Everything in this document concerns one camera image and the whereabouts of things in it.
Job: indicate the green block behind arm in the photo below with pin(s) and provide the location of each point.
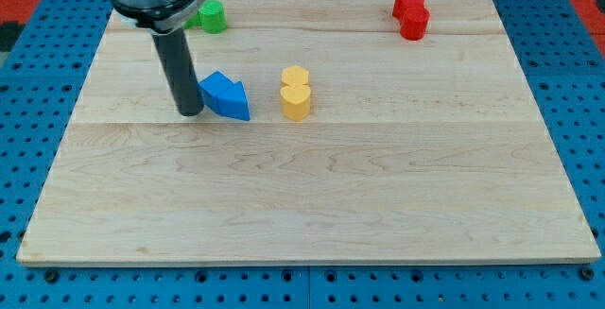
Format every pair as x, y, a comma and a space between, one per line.
193, 22

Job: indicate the yellow heart block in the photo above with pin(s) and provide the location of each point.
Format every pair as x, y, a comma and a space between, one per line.
295, 101

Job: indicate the yellow hexagon block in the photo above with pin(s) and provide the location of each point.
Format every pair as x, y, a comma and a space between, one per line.
294, 76

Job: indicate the blue triangle block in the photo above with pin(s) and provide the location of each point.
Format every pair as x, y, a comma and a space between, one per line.
233, 102

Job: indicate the blue cube block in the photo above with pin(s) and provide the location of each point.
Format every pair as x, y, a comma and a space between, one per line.
211, 87

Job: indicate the light wooden board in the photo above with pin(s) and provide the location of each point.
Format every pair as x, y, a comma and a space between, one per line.
413, 154

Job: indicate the green cylinder block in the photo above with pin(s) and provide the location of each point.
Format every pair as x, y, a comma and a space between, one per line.
212, 17

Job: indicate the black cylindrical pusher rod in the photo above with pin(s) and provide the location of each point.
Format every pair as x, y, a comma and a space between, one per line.
175, 57

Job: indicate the red cylinder block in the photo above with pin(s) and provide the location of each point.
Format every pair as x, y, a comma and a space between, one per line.
414, 23

